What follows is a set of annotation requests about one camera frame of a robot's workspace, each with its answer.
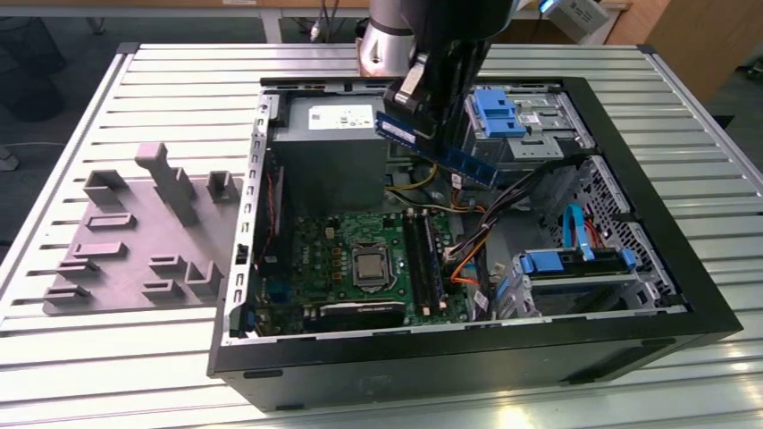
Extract CPU socket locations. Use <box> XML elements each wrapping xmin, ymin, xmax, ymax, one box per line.
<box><xmin>347</xmin><ymin>240</ymin><xmax>399</xmax><ymax>292</ymax></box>

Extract yellow wires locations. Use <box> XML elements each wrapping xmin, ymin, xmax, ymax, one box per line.
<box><xmin>385</xmin><ymin>154</ymin><xmax>442</xmax><ymax>194</ymax></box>

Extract metal drive cage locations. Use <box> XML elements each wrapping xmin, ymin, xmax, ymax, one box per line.
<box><xmin>462</xmin><ymin>87</ymin><xmax>598</xmax><ymax>189</ymax></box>

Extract wooden cabinet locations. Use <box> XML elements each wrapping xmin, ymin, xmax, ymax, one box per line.
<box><xmin>646</xmin><ymin>0</ymin><xmax>763</xmax><ymax>105</ymax></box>

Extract metal disk bay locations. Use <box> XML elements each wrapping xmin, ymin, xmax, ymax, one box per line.
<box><xmin>511</xmin><ymin>267</ymin><xmax>689</xmax><ymax>319</ymax></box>

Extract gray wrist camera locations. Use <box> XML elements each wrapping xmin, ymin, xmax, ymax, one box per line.
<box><xmin>538</xmin><ymin>0</ymin><xmax>611</xmax><ymax>40</ymax></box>

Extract hard disk in blue carrier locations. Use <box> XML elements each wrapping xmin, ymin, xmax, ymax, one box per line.
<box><xmin>517</xmin><ymin>248</ymin><xmax>637</xmax><ymax>282</ymax></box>

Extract black PC case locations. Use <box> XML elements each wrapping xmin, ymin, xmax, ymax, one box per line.
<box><xmin>206</xmin><ymin>75</ymin><xmax>746</xmax><ymax>412</ymax></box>

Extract green motherboard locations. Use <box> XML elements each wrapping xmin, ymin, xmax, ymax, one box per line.
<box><xmin>255</xmin><ymin>209</ymin><xmax>478</xmax><ymax>334</ymax></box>

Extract gray parts rack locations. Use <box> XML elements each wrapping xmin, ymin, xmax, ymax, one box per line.
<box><xmin>42</xmin><ymin>140</ymin><xmax>247</xmax><ymax>316</ymax></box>

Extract gray power supply unit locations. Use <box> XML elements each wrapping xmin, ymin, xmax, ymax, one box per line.
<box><xmin>271</xmin><ymin>96</ymin><xmax>393</xmax><ymax>212</ymax></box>

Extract orange wires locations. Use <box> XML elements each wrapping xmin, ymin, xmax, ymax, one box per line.
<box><xmin>447</xmin><ymin>249</ymin><xmax>479</xmax><ymax>287</ymax></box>

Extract blue flat wire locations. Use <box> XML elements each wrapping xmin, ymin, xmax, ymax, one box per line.
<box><xmin>562</xmin><ymin>203</ymin><xmax>598</xmax><ymax>263</ymax></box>

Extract black graphics card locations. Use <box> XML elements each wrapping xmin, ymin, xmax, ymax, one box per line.
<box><xmin>302</xmin><ymin>299</ymin><xmax>409</xmax><ymax>332</ymax></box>

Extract installed RAM stick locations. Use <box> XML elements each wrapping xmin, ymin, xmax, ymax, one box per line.
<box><xmin>419</xmin><ymin>213</ymin><xmax>449</xmax><ymax>312</ymax></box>

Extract silver CPU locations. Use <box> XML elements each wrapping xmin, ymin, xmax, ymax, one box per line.
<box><xmin>355</xmin><ymin>254</ymin><xmax>389</xmax><ymax>279</ymax></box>

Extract black cable bundle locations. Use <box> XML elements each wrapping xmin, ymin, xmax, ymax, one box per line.
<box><xmin>469</xmin><ymin>154</ymin><xmax>585</xmax><ymax>254</ymax></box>

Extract black office chair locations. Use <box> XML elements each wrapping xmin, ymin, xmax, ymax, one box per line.
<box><xmin>0</xmin><ymin>16</ymin><xmax>68</xmax><ymax>122</ymax></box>

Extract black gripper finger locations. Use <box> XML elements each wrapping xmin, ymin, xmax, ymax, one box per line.
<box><xmin>382</xmin><ymin>44</ymin><xmax>449</xmax><ymax>149</ymax></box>
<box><xmin>445</xmin><ymin>41</ymin><xmax>487</xmax><ymax>152</ymax></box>

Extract brown base plate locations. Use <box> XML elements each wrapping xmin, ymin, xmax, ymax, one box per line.
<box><xmin>354</xmin><ymin>37</ymin><xmax>419</xmax><ymax>80</ymax></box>

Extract blue drive carrier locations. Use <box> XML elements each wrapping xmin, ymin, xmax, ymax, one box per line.
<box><xmin>467</xmin><ymin>88</ymin><xmax>529</xmax><ymax>139</ymax></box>

